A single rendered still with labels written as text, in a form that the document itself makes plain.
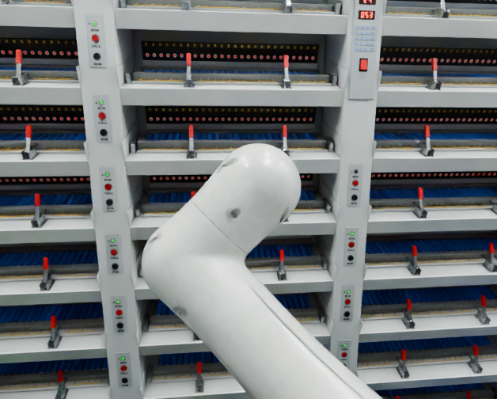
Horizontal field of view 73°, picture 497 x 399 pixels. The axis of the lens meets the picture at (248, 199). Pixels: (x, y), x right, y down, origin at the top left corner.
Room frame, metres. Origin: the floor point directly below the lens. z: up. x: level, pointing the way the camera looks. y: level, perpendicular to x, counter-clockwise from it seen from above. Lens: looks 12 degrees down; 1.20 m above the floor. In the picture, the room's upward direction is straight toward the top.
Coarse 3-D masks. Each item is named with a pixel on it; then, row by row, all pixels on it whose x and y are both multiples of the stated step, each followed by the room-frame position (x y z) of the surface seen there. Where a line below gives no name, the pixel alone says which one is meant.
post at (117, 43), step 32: (96, 0) 0.92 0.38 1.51; (128, 32) 1.07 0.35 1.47; (128, 128) 0.99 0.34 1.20; (96, 160) 0.91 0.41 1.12; (96, 192) 0.91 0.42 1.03; (128, 192) 0.94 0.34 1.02; (96, 224) 0.91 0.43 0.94; (128, 224) 0.92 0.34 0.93; (128, 256) 0.92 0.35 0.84; (128, 288) 0.92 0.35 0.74; (128, 320) 0.92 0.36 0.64
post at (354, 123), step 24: (336, 48) 1.06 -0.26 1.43; (336, 120) 1.03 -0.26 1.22; (360, 120) 0.98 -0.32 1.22; (360, 144) 0.98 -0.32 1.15; (336, 192) 0.99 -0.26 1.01; (360, 216) 0.98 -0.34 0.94; (336, 240) 0.98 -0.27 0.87; (360, 240) 0.98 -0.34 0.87; (336, 264) 0.98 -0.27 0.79; (360, 264) 0.98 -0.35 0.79; (336, 288) 0.98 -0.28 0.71; (360, 288) 0.98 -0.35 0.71; (336, 312) 0.98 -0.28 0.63; (360, 312) 0.98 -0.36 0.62; (336, 336) 0.98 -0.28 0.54
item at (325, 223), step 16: (320, 192) 1.14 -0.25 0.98; (128, 208) 0.92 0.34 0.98; (320, 208) 1.05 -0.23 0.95; (336, 208) 0.98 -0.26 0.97; (144, 224) 0.94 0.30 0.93; (160, 224) 0.94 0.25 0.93; (288, 224) 0.96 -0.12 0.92; (304, 224) 0.97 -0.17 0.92; (320, 224) 0.97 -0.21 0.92; (336, 224) 0.98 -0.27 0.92
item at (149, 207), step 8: (304, 200) 1.04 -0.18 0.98; (312, 200) 1.05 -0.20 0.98; (320, 200) 1.05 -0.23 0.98; (144, 208) 0.99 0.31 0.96; (152, 208) 0.99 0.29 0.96; (160, 208) 0.99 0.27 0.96; (168, 208) 1.00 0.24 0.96; (176, 208) 1.00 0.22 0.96; (296, 208) 1.04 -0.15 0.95; (304, 208) 1.02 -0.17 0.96
